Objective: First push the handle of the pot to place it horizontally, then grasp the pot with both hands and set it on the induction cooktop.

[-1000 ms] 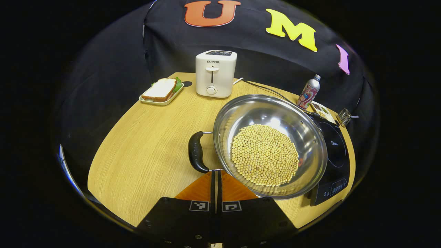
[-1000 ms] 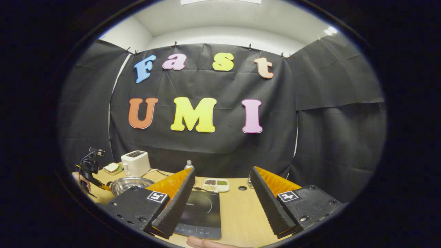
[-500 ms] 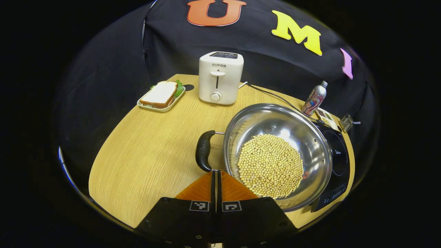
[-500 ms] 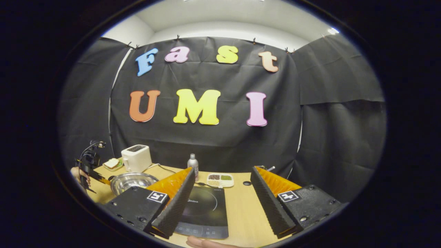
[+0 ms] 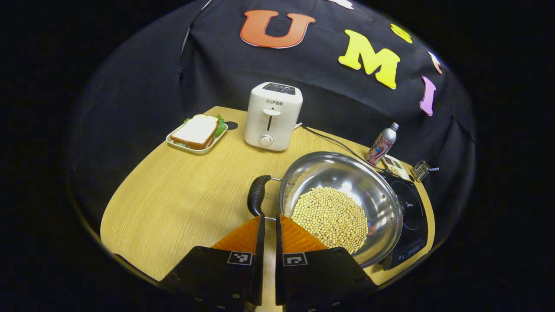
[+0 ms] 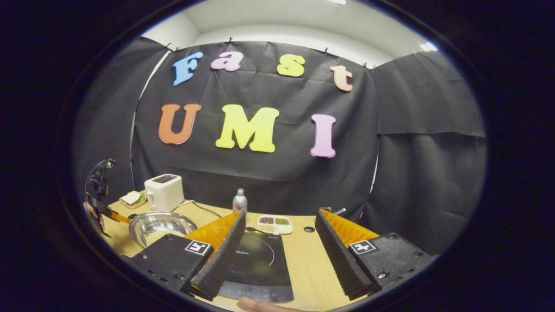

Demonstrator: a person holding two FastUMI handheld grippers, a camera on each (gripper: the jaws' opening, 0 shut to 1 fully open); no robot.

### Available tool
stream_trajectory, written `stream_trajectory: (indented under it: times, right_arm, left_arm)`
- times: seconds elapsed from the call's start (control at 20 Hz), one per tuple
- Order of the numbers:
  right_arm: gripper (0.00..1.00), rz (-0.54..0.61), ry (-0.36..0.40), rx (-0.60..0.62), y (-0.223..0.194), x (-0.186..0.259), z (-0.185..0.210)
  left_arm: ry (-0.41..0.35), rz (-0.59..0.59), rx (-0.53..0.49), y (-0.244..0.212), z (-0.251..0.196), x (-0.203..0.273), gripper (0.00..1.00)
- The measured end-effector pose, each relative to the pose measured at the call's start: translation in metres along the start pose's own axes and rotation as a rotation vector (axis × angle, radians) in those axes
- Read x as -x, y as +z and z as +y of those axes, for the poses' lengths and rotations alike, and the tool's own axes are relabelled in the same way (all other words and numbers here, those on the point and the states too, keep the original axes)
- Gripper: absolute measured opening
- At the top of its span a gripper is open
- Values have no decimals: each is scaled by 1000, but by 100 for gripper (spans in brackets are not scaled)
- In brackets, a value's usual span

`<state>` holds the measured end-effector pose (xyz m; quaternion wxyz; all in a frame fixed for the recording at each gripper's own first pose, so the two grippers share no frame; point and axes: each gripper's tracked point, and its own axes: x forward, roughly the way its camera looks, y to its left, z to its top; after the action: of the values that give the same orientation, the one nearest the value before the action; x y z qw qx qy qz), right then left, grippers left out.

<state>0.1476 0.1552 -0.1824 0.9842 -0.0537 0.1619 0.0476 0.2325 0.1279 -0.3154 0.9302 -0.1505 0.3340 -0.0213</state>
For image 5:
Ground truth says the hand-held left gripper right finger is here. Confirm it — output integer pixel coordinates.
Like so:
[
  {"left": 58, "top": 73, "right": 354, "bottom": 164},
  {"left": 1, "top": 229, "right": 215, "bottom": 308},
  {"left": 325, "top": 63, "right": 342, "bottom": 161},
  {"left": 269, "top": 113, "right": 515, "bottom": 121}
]
[{"left": 275, "top": 214, "right": 378, "bottom": 312}]

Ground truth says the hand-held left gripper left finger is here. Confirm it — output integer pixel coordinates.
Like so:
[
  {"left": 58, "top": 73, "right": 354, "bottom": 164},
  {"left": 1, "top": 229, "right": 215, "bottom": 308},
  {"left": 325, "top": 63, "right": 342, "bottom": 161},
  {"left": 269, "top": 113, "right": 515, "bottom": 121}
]
[{"left": 158, "top": 215, "right": 266, "bottom": 312}]

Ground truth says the pile of soybeans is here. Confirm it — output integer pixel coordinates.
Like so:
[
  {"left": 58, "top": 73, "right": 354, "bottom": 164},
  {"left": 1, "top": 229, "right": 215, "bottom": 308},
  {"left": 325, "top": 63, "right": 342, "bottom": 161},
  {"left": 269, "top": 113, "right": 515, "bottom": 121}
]
[{"left": 291, "top": 187, "right": 369, "bottom": 254}]

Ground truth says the steel pot with black handle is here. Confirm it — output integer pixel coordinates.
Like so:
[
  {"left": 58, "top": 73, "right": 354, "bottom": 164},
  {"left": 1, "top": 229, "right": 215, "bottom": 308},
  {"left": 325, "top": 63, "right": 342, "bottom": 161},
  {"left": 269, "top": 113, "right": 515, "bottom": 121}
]
[{"left": 247, "top": 151, "right": 404, "bottom": 268}]

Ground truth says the black induction cooktop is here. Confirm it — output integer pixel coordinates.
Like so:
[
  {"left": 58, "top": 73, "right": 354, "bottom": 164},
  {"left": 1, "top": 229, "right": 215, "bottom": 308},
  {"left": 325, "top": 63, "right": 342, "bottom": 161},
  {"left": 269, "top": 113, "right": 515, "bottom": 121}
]
[{"left": 382, "top": 173, "right": 430, "bottom": 271}]

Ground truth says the white rectangular plate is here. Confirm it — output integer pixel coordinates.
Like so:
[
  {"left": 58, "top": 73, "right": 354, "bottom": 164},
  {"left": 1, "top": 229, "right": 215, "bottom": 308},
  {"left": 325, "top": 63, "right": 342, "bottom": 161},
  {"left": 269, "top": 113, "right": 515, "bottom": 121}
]
[{"left": 166, "top": 120, "right": 229, "bottom": 155}]

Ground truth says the sandwich with lettuce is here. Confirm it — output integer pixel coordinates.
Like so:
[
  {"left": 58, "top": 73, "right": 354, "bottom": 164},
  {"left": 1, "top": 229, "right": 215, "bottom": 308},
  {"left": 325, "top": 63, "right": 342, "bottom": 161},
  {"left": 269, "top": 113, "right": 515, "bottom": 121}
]
[{"left": 170, "top": 114, "right": 226, "bottom": 150}]

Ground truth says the white toaster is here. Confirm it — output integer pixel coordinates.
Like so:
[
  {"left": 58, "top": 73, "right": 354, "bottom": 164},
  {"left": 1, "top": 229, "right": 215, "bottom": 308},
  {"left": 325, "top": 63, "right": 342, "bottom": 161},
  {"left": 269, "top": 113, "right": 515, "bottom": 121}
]
[{"left": 244, "top": 82, "right": 304, "bottom": 152}]

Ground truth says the white dish of beans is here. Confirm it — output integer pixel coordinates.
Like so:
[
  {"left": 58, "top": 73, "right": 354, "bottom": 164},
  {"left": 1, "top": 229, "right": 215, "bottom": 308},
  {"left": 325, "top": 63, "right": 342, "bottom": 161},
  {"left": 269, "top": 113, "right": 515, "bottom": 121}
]
[{"left": 382, "top": 155, "right": 411, "bottom": 181}]

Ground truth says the silver bottle with red label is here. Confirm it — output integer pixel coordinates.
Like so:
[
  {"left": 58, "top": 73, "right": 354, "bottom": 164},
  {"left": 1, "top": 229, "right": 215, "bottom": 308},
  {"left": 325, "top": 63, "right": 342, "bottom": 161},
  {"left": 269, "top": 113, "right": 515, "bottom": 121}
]
[{"left": 365, "top": 122, "right": 399, "bottom": 166}]

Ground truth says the black backdrop cloth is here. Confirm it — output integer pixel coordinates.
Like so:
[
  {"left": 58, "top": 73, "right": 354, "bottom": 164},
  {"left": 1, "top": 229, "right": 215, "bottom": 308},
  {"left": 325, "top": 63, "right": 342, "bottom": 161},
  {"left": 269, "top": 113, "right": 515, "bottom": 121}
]
[{"left": 72, "top": 0, "right": 475, "bottom": 243}]

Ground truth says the black power cable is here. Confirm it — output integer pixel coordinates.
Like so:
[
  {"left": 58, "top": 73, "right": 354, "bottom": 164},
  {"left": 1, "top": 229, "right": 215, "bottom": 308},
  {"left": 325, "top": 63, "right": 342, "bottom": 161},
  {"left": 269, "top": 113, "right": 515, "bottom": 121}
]
[{"left": 301, "top": 125, "right": 393, "bottom": 175}]

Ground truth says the small metal wire basket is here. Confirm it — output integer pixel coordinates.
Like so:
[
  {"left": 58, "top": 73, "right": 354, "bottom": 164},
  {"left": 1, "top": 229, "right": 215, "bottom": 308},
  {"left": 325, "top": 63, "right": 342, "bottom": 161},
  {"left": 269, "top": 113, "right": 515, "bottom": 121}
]
[{"left": 411, "top": 159, "right": 440, "bottom": 182}]

